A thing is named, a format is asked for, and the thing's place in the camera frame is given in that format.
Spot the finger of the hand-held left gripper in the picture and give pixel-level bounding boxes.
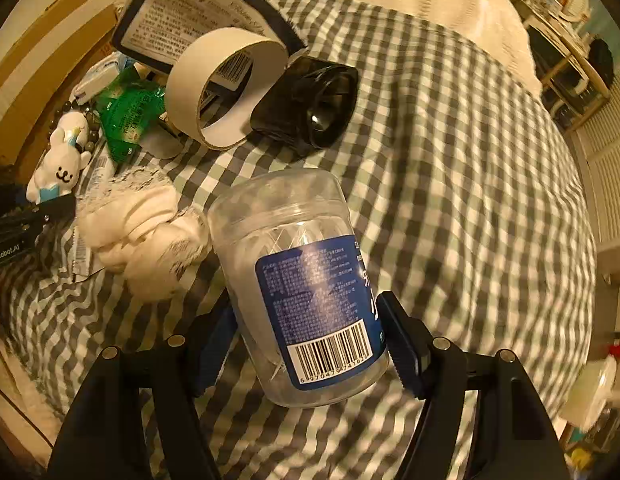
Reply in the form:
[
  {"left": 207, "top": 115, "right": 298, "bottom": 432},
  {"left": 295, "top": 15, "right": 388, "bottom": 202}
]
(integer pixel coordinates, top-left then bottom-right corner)
[{"left": 0, "top": 192, "right": 77, "bottom": 243}]

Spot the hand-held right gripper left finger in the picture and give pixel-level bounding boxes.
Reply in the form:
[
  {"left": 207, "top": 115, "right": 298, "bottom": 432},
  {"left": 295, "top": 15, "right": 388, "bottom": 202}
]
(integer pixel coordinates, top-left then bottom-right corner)
[{"left": 50, "top": 305, "right": 235, "bottom": 480}]

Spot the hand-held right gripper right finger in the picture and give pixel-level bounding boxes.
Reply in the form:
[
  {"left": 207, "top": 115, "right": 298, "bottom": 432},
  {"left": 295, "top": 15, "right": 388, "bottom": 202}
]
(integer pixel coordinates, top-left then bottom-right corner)
[{"left": 375, "top": 290, "right": 570, "bottom": 480}]

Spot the grey bead bracelet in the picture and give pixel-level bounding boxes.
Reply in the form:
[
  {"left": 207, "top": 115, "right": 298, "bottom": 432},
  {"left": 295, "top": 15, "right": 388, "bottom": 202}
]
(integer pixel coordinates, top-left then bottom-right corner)
[{"left": 50, "top": 100, "right": 111, "bottom": 153}]

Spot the clear plastic jar blue label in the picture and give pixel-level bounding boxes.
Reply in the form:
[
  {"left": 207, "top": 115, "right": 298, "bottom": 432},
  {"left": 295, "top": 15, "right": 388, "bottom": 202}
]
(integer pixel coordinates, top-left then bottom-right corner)
[{"left": 207, "top": 169, "right": 391, "bottom": 408}]

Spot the brown cardboard box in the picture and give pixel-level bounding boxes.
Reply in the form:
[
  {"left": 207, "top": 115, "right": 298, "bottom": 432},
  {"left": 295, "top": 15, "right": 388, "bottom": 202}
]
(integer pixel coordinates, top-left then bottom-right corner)
[{"left": 0, "top": 0, "right": 122, "bottom": 181}]

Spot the white bunny figurine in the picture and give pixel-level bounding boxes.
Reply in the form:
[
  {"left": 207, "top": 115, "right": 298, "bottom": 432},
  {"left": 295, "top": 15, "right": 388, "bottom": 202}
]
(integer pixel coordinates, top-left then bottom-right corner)
[{"left": 26, "top": 111, "right": 91, "bottom": 206}]

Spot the green snack packet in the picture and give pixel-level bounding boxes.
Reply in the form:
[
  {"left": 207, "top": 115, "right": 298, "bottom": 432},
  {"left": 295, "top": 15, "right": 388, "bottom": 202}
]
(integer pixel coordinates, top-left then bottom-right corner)
[{"left": 97, "top": 67, "right": 168, "bottom": 163}]

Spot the small white box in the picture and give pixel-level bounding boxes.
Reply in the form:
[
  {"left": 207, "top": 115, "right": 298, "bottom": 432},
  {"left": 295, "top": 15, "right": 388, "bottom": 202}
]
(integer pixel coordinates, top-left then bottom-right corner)
[{"left": 72, "top": 57, "right": 123, "bottom": 106}]

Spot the grey gingham blanket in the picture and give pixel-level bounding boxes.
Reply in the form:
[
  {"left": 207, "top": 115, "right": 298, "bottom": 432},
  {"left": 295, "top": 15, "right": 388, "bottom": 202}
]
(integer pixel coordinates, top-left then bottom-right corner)
[{"left": 0, "top": 0, "right": 598, "bottom": 480}]

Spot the white tape roll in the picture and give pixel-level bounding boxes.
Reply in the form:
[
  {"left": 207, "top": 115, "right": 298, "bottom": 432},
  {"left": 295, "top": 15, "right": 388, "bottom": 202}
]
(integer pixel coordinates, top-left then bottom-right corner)
[{"left": 165, "top": 27, "right": 289, "bottom": 150}]

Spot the white plastic container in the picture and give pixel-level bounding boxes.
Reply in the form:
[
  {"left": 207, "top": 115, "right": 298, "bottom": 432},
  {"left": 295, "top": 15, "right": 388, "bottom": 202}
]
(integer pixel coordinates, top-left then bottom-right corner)
[{"left": 560, "top": 355, "right": 618, "bottom": 426}]

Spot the dark-framed label package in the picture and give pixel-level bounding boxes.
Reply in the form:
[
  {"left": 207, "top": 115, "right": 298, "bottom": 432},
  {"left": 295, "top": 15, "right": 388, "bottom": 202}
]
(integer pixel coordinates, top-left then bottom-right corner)
[{"left": 112, "top": 0, "right": 308, "bottom": 78}]

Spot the black plastic roll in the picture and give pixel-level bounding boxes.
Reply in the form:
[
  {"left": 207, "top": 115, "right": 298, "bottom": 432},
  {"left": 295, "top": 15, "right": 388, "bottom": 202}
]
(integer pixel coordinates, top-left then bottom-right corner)
[{"left": 250, "top": 56, "right": 359, "bottom": 156}]

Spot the white louvred closet door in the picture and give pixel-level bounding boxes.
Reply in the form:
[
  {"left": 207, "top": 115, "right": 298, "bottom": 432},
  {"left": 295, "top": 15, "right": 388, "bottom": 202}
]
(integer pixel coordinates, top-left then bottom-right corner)
[{"left": 570, "top": 95, "right": 620, "bottom": 261}]

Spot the black bag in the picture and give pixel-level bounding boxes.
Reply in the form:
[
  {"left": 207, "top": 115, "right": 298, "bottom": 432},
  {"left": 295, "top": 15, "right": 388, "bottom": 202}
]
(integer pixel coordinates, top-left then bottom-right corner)
[{"left": 587, "top": 37, "right": 615, "bottom": 98}]

